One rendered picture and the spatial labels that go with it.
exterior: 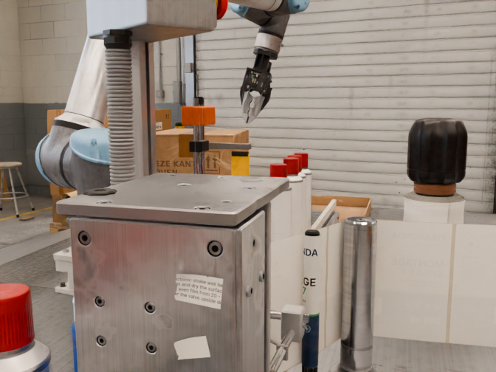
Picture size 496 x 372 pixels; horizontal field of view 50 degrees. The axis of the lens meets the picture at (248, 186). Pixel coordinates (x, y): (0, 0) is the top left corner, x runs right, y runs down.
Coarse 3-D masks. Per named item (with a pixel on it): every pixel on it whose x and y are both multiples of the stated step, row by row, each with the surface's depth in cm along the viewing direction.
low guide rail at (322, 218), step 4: (332, 200) 157; (336, 200) 158; (328, 204) 150; (332, 204) 151; (336, 204) 159; (328, 208) 145; (332, 208) 151; (324, 212) 140; (328, 212) 144; (320, 216) 135; (324, 216) 136; (320, 220) 131; (324, 220) 136; (316, 224) 126; (320, 224) 130; (312, 228) 122; (316, 228) 124
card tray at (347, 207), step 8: (312, 200) 193; (320, 200) 192; (328, 200) 192; (344, 200) 190; (352, 200) 189; (360, 200) 188; (368, 200) 187; (312, 208) 186; (320, 208) 186; (336, 208) 186; (344, 208) 186; (352, 208) 186; (360, 208) 186; (368, 208) 174; (344, 216) 173
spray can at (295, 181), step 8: (288, 160) 110; (296, 160) 111; (288, 168) 111; (296, 168) 111; (288, 176) 111; (296, 176) 111; (296, 184) 110; (296, 192) 111; (296, 200) 111; (296, 208) 111; (296, 216) 111; (296, 224) 112; (296, 232) 112
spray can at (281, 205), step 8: (272, 168) 100; (280, 168) 100; (272, 176) 100; (280, 176) 100; (288, 192) 100; (272, 200) 100; (280, 200) 100; (288, 200) 100; (272, 208) 100; (280, 208) 100; (288, 208) 101; (272, 216) 100; (280, 216) 100; (288, 216) 101; (272, 224) 101; (280, 224) 100; (288, 224) 101; (272, 232) 101; (280, 232) 101; (288, 232) 101; (272, 240) 101
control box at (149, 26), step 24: (96, 0) 68; (120, 0) 63; (144, 0) 58; (168, 0) 60; (192, 0) 62; (216, 0) 64; (96, 24) 69; (120, 24) 63; (144, 24) 59; (168, 24) 60; (192, 24) 62; (216, 24) 65
